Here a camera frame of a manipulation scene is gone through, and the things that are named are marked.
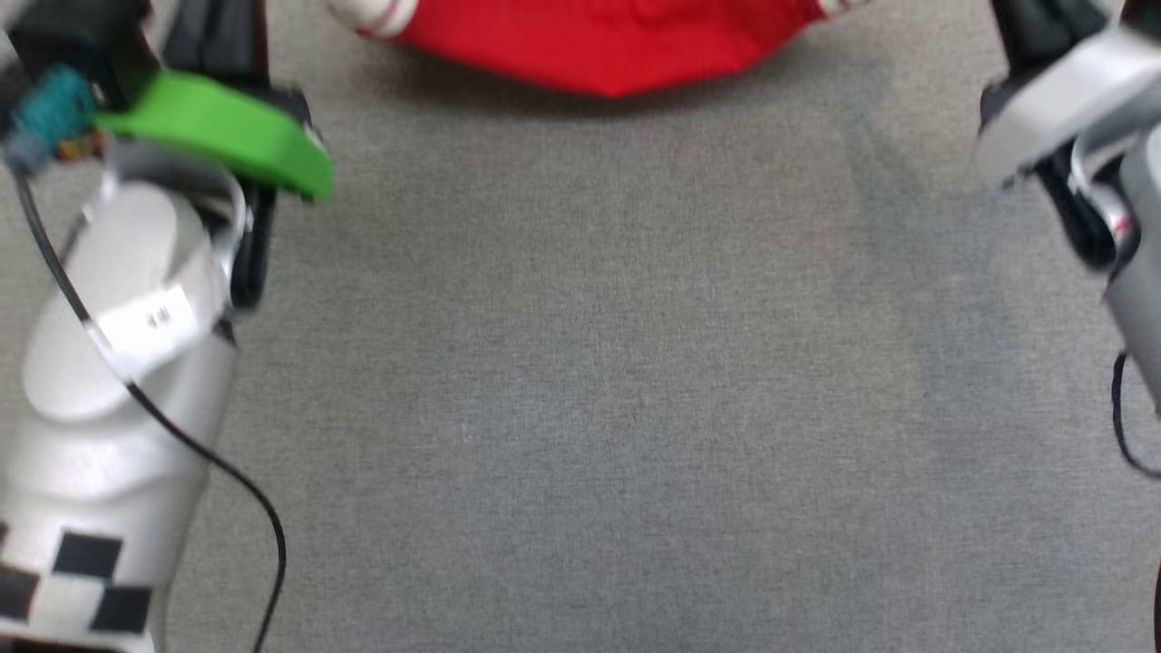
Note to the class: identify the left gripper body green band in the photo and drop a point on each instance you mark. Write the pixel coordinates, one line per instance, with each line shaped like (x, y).
(218, 127)

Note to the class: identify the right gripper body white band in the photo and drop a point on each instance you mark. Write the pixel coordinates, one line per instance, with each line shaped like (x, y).
(1061, 91)

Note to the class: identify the red jersey with white sleeves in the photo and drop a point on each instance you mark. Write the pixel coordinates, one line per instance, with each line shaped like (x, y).
(599, 45)

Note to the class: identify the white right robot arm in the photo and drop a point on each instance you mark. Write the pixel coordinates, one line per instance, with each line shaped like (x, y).
(1138, 272)

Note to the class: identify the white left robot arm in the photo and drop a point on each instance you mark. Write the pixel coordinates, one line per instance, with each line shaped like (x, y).
(100, 453)

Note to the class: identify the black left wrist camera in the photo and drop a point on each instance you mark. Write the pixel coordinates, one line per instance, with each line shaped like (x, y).
(73, 36)

